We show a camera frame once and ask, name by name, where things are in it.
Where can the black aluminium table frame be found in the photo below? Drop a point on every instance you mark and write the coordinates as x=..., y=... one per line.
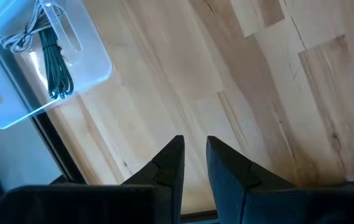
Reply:
x=60, y=149

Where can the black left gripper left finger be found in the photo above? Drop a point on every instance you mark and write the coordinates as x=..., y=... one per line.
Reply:
x=151, y=199

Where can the clear plastic bin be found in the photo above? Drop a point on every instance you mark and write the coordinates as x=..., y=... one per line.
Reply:
x=89, y=62

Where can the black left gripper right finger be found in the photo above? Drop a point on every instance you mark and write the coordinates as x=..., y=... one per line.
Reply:
x=257, y=202

